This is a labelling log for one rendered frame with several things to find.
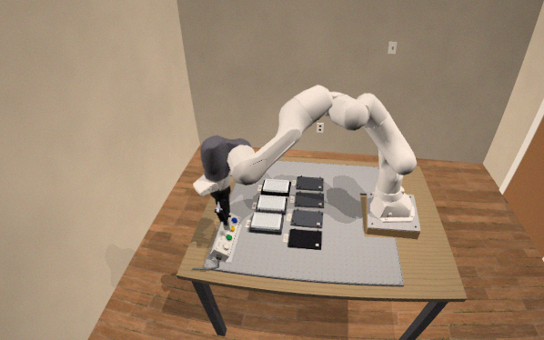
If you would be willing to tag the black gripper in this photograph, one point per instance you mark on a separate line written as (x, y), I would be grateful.
(223, 214)

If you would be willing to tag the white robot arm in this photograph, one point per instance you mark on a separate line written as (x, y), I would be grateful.
(298, 114)

